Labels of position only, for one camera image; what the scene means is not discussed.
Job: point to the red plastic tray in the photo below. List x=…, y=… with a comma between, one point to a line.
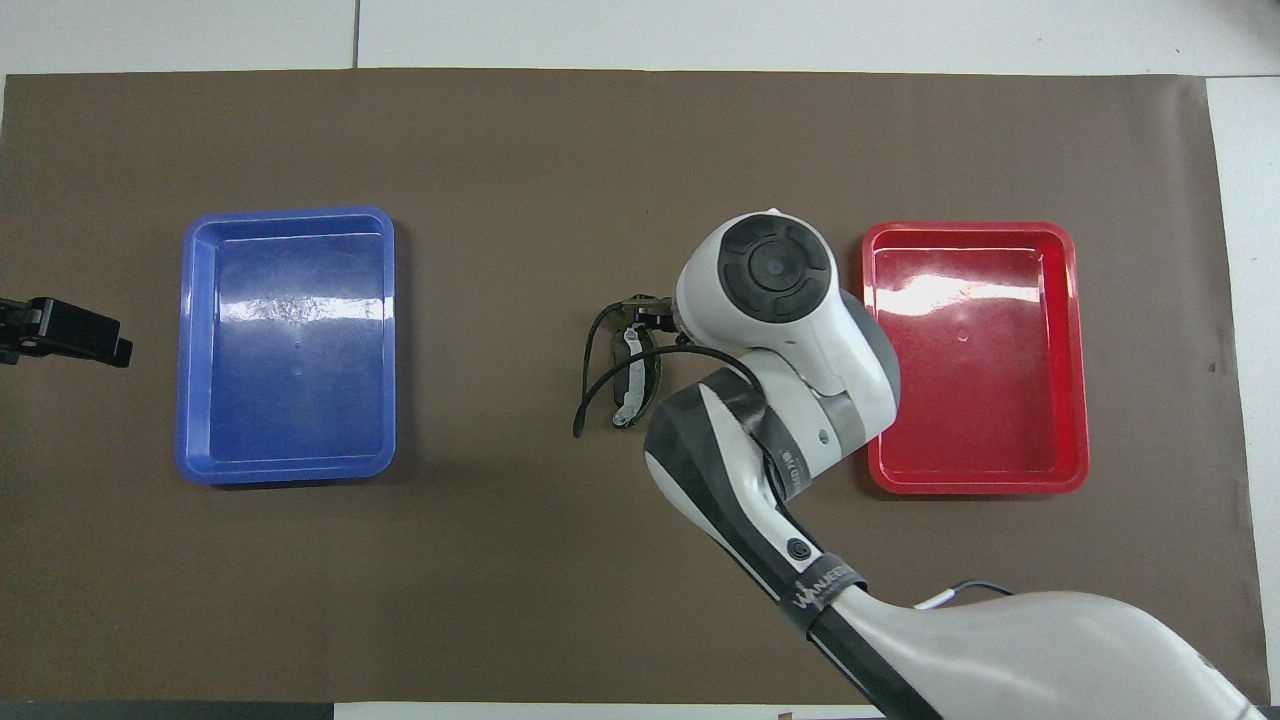
x=1000, y=400

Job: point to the blue plastic tray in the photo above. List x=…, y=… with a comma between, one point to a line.
x=290, y=400

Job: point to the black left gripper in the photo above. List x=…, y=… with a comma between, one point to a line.
x=70, y=328

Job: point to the brown table mat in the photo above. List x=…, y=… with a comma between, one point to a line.
x=500, y=560

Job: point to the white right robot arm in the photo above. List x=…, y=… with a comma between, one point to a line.
x=800, y=330

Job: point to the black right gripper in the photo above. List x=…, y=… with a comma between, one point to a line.
x=664, y=314

